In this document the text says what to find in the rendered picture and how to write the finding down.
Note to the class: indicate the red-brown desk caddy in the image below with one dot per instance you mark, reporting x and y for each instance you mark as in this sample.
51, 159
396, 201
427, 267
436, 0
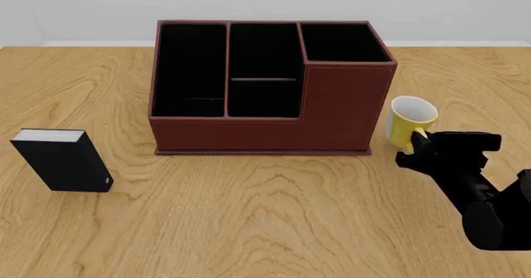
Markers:
344, 103

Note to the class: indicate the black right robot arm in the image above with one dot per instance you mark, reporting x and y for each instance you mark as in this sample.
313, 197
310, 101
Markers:
493, 215

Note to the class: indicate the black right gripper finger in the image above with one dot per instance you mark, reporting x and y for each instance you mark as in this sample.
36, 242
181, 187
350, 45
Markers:
405, 160
421, 140

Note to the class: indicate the yellow and white mug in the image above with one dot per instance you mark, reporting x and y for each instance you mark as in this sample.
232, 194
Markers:
403, 128

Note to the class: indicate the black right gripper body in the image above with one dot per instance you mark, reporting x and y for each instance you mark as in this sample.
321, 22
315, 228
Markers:
450, 153

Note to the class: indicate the black book with white pages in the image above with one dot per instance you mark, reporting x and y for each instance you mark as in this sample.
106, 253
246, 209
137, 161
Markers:
62, 163

